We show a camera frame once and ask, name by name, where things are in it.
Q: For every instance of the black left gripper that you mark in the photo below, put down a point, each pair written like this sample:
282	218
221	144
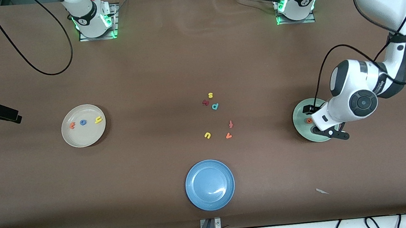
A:
308	110

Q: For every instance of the orange foam letter e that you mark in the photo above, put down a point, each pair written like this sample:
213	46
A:
308	120

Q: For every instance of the orange foam letter r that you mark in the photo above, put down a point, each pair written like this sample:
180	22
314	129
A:
73	125

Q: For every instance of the blue foam letter o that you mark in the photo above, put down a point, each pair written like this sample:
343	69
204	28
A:
81	123

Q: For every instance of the yellow foam letter h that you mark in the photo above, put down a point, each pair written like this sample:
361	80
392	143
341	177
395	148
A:
98	120

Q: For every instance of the pale green plate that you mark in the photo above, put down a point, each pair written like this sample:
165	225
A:
300	126

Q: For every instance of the orange foam letter f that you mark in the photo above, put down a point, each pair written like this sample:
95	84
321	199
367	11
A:
231	124

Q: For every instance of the orange foam letter v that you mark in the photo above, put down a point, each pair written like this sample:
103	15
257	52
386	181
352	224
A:
228	136

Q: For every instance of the small white paper scrap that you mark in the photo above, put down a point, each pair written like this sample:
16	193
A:
321	191

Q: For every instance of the beige brown plate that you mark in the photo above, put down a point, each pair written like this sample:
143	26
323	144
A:
84	136

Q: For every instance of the teal foam letter p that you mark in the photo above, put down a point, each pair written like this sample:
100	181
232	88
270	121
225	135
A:
213	108

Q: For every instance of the dark red foam letter n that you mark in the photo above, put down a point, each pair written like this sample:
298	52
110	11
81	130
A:
205	102

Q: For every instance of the yellow foam letter u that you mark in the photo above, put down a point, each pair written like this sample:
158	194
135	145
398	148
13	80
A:
205	134

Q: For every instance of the blue plate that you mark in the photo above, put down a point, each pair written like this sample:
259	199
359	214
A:
209	185

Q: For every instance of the brown table cover sheet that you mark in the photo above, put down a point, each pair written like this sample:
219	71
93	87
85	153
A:
182	55

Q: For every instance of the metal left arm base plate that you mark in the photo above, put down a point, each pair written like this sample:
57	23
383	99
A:
297	22

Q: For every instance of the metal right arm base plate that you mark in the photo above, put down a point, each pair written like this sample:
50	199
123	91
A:
97	38

